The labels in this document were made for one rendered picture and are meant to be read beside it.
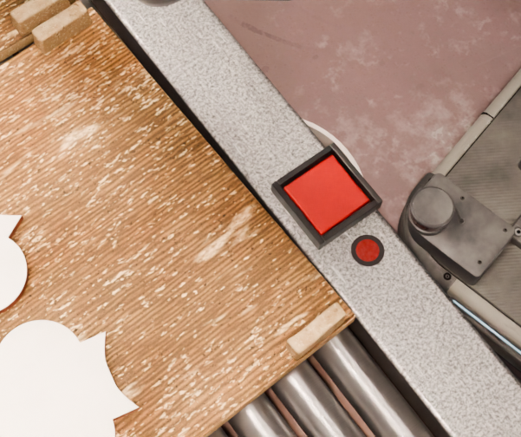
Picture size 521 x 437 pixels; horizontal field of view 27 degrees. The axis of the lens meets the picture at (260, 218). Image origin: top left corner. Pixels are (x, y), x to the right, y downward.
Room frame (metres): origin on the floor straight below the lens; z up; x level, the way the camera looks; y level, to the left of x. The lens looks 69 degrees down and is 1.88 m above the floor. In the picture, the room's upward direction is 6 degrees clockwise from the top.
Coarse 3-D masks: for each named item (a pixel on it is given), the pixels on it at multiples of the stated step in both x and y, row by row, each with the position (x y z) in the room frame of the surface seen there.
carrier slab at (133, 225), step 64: (64, 64) 0.51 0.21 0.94; (128, 64) 0.51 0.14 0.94; (0, 128) 0.43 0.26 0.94; (64, 128) 0.44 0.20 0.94; (128, 128) 0.45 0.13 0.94; (192, 128) 0.45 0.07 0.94; (0, 192) 0.37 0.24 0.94; (64, 192) 0.37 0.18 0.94; (128, 192) 0.38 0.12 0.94; (192, 192) 0.39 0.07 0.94; (64, 256) 0.31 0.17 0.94; (128, 256) 0.32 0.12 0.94; (192, 256) 0.32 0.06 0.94; (256, 256) 0.33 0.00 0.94; (0, 320) 0.24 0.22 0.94; (64, 320) 0.25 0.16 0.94; (128, 320) 0.26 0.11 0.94; (192, 320) 0.26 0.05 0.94; (256, 320) 0.27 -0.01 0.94; (128, 384) 0.20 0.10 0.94; (192, 384) 0.21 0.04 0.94; (256, 384) 0.21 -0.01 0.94
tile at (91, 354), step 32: (0, 352) 0.21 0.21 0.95; (32, 352) 0.22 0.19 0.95; (64, 352) 0.22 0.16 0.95; (96, 352) 0.22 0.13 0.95; (0, 384) 0.19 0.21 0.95; (32, 384) 0.19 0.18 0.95; (64, 384) 0.19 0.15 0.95; (96, 384) 0.19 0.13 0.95; (0, 416) 0.16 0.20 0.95; (32, 416) 0.16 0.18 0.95; (64, 416) 0.16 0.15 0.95; (96, 416) 0.17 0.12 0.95
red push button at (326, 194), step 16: (336, 160) 0.44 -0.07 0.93; (304, 176) 0.42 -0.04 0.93; (320, 176) 0.42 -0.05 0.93; (336, 176) 0.42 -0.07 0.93; (288, 192) 0.40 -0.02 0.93; (304, 192) 0.40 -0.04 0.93; (320, 192) 0.40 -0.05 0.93; (336, 192) 0.41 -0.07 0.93; (352, 192) 0.41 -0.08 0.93; (304, 208) 0.39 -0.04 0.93; (320, 208) 0.39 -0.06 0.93; (336, 208) 0.39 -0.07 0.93; (352, 208) 0.39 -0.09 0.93; (320, 224) 0.37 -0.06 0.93; (336, 224) 0.37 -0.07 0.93
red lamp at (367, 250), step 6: (366, 240) 0.37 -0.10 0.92; (372, 240) 0.37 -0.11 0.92; (360, 246) 0.36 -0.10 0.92; (366, 246) 0.36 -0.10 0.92; (372, 246) 0.36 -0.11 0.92; (378, 246) 0.36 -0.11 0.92; (360, 252) 0.35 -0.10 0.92; (366, 252) 0.35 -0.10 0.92; (372, 252) 0.35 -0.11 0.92; (378, 252) 0.35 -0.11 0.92; (366, 258) 0.35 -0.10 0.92; (372, 258) 0.35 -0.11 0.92
